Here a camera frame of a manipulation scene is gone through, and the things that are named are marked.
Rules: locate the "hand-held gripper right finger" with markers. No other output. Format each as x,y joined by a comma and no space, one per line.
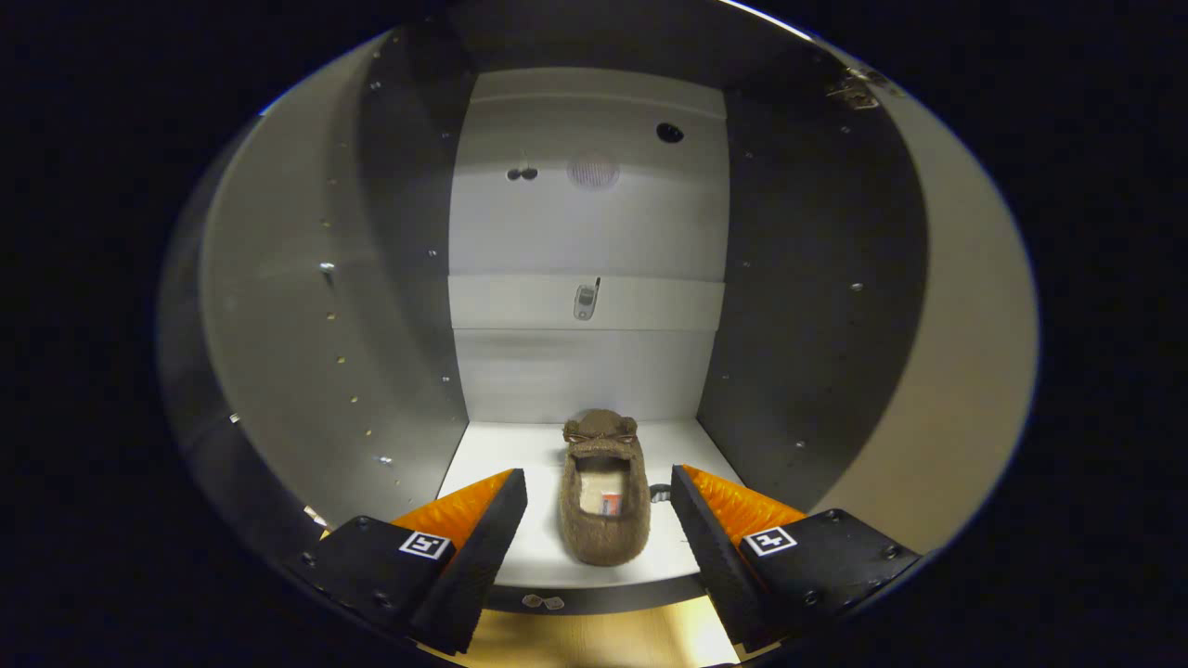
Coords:
719,566

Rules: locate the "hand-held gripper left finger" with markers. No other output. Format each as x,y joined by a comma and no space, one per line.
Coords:
473,566

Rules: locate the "brown fuzzy shoe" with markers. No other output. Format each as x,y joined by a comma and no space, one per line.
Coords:
603,543

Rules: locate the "grey shoe cabinet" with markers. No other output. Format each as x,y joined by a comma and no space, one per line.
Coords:
594,232

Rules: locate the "long ceiling light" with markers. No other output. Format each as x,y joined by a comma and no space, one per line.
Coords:
770,19

